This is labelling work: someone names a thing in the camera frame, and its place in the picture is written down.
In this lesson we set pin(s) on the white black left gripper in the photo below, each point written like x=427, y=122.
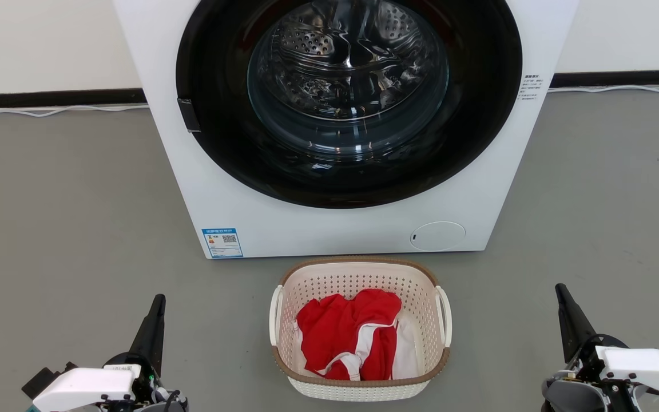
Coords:
x=89, y=386

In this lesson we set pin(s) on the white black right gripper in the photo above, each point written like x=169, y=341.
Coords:
x=644, y=366

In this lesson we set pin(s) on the cream perforated laundry basket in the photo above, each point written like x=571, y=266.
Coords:
x=352, y=277

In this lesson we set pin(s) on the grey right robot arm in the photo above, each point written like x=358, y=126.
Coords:
x=567, y=397

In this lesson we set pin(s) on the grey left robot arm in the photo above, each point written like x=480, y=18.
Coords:
x=175, y=405

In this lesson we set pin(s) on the blue energy label sticker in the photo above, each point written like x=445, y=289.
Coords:
x=222, y=243

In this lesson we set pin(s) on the round white filter cover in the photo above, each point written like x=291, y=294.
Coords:
x=437, y=236

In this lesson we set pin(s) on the red garment with white trim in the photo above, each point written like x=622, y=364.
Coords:
x=335, y=326

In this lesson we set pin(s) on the black round glass washer door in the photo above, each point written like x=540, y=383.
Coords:
x=209, y=143

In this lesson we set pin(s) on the white front-load washing machine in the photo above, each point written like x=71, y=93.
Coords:
x=335, y=229

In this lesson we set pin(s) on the small printed text sticker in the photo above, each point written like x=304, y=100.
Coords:
x=530, y=87

